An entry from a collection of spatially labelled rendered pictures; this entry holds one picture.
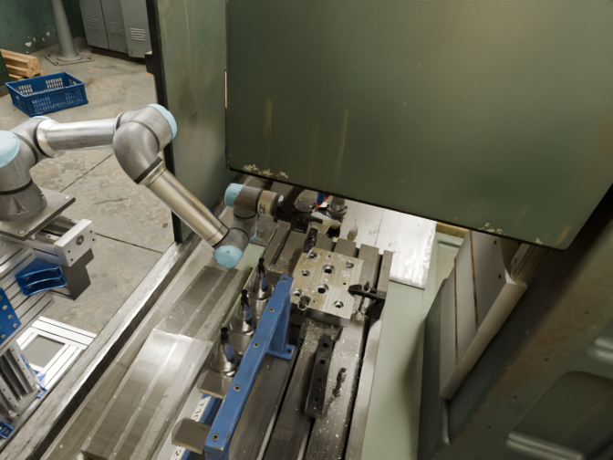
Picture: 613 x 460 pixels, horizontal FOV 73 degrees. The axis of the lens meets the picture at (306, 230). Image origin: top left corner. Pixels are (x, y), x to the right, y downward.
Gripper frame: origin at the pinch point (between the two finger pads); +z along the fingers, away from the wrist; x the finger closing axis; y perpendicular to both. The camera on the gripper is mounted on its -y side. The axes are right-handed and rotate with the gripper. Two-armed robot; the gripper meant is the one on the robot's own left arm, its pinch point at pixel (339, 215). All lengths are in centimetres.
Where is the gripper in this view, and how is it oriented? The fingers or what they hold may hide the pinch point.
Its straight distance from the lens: 123.5
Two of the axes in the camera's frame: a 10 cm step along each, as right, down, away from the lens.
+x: -2.6, 5.9, -7.6
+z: 9.6, 2.5, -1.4
